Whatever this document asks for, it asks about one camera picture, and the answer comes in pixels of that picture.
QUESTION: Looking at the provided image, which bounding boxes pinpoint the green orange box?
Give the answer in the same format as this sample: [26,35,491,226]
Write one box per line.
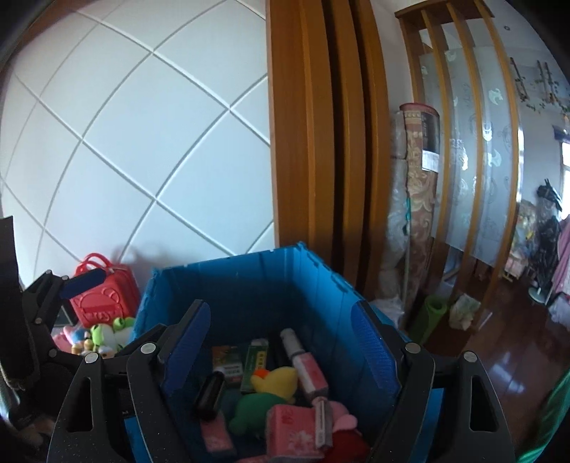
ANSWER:
[211,345,243,386]

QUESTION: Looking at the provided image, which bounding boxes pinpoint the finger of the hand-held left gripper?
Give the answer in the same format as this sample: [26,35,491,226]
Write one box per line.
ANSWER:
[21,267,106,330]

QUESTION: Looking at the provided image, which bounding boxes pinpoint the green rolled yoga mat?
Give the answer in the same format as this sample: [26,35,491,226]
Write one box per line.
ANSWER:
[410,296,450,345]

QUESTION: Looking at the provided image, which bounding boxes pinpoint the green white box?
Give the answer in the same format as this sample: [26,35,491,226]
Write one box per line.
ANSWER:
[240,338,270,392]

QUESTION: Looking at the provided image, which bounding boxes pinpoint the fan stand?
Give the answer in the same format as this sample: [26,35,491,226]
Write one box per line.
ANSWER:
[528,267,555,306]

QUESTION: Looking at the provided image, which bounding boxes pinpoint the rolled carpet in plastic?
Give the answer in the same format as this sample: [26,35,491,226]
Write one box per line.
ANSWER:
[385,103,441,321]

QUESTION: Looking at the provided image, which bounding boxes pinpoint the white plastic bag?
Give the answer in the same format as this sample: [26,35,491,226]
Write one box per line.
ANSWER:
[369,296,408,328]

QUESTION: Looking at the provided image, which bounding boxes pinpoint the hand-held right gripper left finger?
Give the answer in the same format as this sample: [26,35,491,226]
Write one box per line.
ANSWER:
[47,300,212,463]

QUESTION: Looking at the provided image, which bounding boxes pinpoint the wooden door frame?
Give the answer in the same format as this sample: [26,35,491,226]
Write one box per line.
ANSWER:
[266,0,393,299]

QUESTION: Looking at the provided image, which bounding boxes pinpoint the small pink packet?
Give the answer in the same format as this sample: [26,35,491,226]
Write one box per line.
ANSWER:
[199,412,237,457]

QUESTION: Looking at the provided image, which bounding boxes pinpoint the red toy suitcase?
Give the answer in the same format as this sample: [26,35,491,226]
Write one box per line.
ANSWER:
[71,253,143,330]

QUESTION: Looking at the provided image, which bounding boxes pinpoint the black oval case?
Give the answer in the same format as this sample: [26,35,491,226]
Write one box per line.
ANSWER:
[192,370,226,421]

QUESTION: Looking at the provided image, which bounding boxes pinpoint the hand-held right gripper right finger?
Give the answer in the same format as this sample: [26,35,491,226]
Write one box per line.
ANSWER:
[349,300,517,463]

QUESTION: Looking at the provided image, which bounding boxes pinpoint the pink white bottle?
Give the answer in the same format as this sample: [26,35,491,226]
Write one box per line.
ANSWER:
[280,328,330,401]

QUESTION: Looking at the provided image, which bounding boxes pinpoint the pink hanging cloth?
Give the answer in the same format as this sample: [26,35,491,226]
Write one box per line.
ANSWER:
[550,223,570,321]

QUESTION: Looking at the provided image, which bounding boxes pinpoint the wooden slat partition screen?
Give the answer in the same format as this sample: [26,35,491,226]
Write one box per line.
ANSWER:
[394,0,524,339]

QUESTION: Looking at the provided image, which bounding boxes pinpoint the blue folding crate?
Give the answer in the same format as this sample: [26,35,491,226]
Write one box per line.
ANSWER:
[125,241,446,463]

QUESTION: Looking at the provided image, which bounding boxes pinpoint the dark clothes on rack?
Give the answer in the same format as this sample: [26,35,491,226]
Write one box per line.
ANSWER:
[532,178,564,286]

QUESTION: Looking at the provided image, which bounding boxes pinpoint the white crumpled cloth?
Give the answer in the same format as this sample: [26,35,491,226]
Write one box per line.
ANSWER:
[449,294,481,329]

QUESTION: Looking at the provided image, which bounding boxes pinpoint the green frog plush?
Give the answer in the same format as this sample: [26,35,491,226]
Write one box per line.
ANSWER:
[90,317,136,358]

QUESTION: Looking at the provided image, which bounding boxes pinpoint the pink flowered tissue pack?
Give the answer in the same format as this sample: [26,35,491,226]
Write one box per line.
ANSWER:
[266,404,326,460]

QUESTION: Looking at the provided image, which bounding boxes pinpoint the green cloth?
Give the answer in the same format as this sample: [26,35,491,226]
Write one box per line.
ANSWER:
[517,369,570,463]

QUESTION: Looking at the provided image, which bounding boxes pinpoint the red dress pig plush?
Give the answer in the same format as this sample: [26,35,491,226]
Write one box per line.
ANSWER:
[323,401,371,463]

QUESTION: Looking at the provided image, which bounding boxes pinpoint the yellow green plush toy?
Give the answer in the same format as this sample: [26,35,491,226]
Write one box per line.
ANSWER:
[229,367,299,435]

